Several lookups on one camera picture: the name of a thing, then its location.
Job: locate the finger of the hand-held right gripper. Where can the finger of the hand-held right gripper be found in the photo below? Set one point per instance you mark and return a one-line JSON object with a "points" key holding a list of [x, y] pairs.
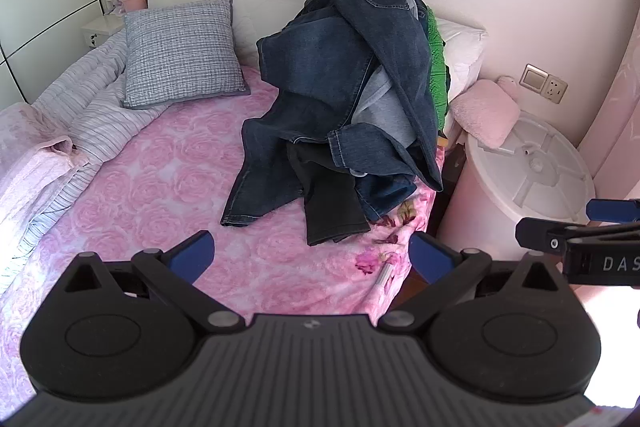
{"points": [[542, 234], [615, 211]]}

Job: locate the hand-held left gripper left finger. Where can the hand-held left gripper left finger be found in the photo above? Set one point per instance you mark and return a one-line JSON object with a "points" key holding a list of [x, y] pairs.
{"points": [[192, 254]]}

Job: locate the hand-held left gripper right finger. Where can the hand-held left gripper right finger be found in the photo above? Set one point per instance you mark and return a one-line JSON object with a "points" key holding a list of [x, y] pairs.
{"points": [[429, 257]]}

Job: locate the dark blue jeans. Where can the dark blue jeans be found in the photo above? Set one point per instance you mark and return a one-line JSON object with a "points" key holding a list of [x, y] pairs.
{"points": [[300, 72], [380, 32]]}

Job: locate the white round plastic tub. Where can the white round plastic tub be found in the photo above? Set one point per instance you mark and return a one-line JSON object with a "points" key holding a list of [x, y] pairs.
{"points": [[500, 197]]}

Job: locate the dark blue denim garment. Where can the dark blue denim garment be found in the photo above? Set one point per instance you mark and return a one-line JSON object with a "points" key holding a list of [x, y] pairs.
{"points": [[385, 197]]}

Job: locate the pink floral bed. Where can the pink floral bed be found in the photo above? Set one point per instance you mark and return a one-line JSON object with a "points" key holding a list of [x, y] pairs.
{"points": [[150, 187]]}

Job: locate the pink curtain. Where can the pink curtain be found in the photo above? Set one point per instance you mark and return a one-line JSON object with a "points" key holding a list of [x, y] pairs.
{"points": [[620, 127]]}

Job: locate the black pants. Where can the black pants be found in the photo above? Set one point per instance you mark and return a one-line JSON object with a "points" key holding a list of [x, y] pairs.
{"points": [[325, 202]]}

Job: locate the pink plush cloth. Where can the pink plush cloth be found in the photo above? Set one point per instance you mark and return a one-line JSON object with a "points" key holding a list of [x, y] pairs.
{"points": [[485, 112]]}

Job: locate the grey garment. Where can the grey garment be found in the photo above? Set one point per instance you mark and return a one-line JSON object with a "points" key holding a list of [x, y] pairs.
{"points": [[382, 112]]}

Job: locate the grey striped quilt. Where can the grey striped quilt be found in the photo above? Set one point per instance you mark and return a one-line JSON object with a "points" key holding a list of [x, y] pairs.
{"points": [[100, 122]]}

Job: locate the pink pillows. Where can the pink pillows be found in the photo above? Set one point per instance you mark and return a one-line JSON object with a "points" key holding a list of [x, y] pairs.
{"points": [[30, 167]]}

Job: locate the green garment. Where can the green garment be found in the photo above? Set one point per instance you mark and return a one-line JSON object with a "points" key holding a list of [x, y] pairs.
{"points": [[437, 72]]}

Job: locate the grey checked pillow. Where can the grey checked pillow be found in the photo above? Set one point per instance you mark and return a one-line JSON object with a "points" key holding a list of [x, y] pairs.
{"points": [[180, 52]]}

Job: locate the white nightstand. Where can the white nightstand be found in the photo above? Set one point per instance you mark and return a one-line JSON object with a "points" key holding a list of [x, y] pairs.
{"points": [[102, 29]]}

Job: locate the pink cup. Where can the pink cup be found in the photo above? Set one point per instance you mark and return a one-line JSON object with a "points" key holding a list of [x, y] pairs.
{"points": [[135, 2]]}

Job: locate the beige wall socket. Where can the beige wall socket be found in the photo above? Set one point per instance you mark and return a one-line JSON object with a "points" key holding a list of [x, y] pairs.
{"points": [[555, 90]]}

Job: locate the beige wall switch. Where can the beige wall switch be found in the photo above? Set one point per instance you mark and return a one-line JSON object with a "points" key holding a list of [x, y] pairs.
{"points": [[532, 77]]}

